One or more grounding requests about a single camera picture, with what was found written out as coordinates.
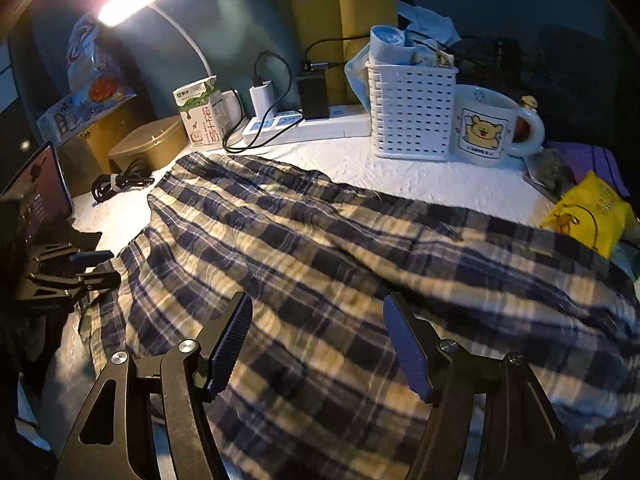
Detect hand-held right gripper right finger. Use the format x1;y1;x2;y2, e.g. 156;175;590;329
382;291;583;480

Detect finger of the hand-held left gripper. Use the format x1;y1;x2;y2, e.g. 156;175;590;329
15;270;122;306
32;242;116;271

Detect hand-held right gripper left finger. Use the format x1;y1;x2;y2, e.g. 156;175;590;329
54;291;254;480

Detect plaid flannel shirt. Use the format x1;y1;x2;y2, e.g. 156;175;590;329
80;152;640;480

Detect tablet with red screen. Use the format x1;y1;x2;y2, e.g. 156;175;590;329
0;141;76;223

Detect cardboard box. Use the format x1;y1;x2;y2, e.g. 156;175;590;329
57;105;151;196

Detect small illustrated box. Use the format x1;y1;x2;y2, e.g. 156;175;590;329
36;92;96;147

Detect brown lidded container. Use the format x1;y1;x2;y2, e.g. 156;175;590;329
109;115;190;171

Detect green and white milk carton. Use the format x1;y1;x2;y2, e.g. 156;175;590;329
173;75;224;152

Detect red and white snack bag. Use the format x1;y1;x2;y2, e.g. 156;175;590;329
65;12;138;103

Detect grey crumpled wrapper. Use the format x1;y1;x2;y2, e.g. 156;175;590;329
525;152;576;203

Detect white cartoon bear mug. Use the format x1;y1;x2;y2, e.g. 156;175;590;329
452;85;546;168

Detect yellow snack bag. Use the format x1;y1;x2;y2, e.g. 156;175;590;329
542;170;637;260

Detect white charger plug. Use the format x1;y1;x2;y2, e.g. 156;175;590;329
249;80;275;120

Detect white power strip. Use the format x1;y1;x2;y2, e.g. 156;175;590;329
242;104;373;147

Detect white perforated basket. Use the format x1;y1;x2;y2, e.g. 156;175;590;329
365;57;460;161

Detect purple cloth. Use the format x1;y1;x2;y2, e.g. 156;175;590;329
545;142;631;196

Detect black charger block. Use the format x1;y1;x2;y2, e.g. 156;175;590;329
296;72;331;121

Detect small brown figurine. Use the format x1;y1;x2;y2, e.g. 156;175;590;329
515;95;542;143

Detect grey curtain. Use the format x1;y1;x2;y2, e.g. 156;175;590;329
10;0;351;126

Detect crumpled white cloth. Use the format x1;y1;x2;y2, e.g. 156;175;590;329
397;1;461;46

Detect yellow curtain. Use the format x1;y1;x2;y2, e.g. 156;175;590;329
245;0;401;106

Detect bundled black cable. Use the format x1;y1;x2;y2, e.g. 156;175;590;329
91;159;156;203

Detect black charger cable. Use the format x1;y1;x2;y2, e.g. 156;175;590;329
222;51;293;153
305;35;373;73

